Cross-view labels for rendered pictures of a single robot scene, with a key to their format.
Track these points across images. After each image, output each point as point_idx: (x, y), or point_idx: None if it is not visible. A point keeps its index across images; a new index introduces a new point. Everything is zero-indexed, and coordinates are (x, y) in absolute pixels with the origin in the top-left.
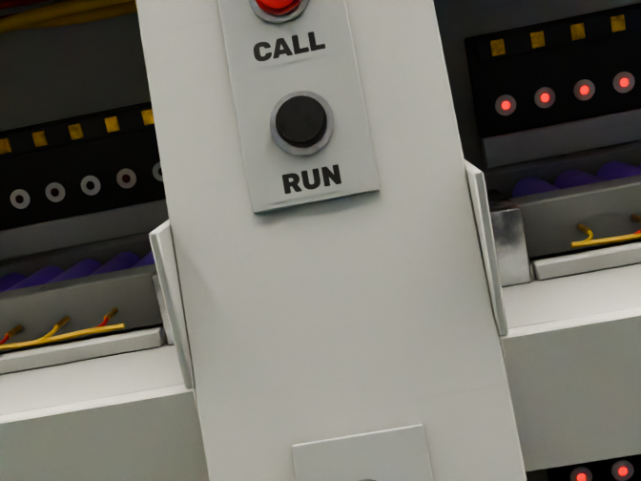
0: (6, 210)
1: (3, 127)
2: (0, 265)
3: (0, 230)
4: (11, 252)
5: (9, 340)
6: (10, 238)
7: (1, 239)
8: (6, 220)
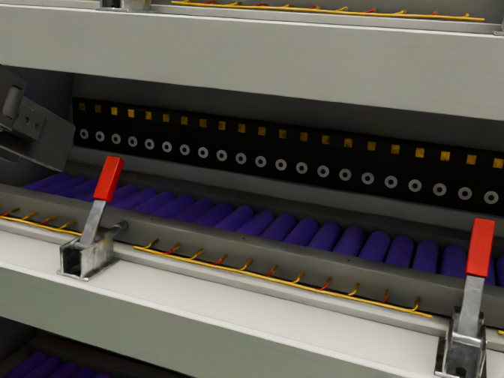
0: (503, 205)
1: (502, 139)
2: (501, 245)
3: (494, 215)
4: (498, 232)
5: None
6: (502, 224)
7: (495, 223)
8: (500, 211)
